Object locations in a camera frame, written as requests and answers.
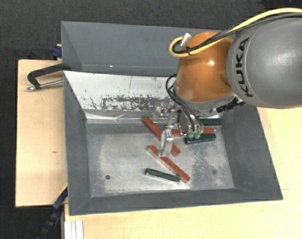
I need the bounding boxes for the dark green flat block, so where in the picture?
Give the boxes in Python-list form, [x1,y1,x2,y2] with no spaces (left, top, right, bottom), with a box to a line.
[144,167,181,183]
[184,133,217,145]
[200,118,223,126]

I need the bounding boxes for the black cylinder on white bracket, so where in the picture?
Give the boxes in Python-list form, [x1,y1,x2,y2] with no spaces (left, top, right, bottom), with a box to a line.
[210,98,246,117]

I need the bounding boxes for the grey metal bin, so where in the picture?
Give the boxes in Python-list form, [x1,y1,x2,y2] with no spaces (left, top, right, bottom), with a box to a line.
[60,20,284,216]

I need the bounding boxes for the red-brown flat block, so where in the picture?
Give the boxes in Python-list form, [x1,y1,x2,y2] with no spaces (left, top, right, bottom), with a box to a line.
[147,144,192,183]
[171,126,215,136]
[142,116,181,158]

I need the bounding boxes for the pale wood board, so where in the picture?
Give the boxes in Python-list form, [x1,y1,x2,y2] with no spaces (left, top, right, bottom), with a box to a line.
[15,59,68,208]

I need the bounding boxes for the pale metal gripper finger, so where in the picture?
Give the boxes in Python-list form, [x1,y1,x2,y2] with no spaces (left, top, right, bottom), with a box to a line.
[165,134,176,157]
[158,132,167,158]

